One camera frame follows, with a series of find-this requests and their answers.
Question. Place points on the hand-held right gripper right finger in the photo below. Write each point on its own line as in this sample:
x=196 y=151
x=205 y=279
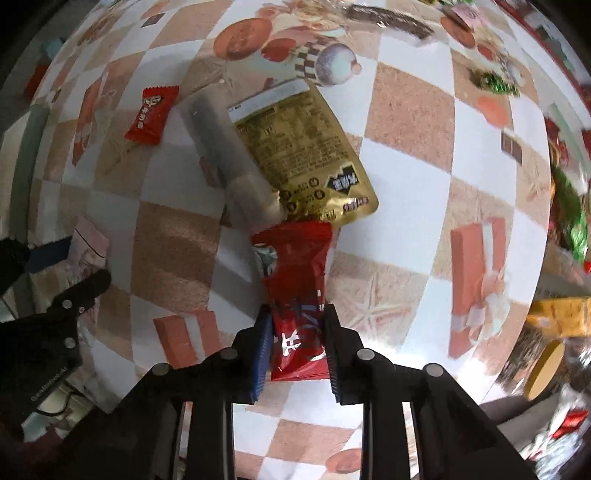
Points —
x=333 y=360

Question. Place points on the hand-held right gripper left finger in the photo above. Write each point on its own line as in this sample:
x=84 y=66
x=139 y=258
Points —
x=261 y=357

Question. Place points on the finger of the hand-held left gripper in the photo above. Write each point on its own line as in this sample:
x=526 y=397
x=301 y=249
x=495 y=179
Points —
x=46 y=254
x=85 y=288

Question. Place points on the dark red snack packet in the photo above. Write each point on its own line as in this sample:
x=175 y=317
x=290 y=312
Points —
x=295 y=295

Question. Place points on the pink packet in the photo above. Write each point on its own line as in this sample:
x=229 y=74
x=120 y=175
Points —
x=90 y=237

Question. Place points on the small red candy packet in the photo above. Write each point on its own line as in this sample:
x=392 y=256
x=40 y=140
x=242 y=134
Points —
x=152 y=115

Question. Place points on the checkered printed tablecloth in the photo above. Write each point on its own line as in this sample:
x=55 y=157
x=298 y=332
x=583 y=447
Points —
x=406 y=194

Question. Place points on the grey tube snack packet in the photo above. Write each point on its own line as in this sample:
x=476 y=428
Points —
x=228 y=157

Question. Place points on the gold snack packet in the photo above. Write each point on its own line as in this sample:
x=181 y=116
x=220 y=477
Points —
x=304 y=152

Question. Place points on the round wooden lid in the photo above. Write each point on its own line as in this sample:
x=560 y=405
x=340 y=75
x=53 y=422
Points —
x=547 y=369

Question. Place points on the yellow snack packet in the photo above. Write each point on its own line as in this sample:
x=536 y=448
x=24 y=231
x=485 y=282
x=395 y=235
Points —
x=561 y=316

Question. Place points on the green snack packet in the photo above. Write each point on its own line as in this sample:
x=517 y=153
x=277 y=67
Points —
x=570 y=217

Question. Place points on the green foil candy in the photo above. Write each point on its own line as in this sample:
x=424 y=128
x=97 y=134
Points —
x=496 y=83

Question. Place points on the brown snack bar packet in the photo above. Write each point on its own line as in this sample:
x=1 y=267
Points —
x=390 y=18

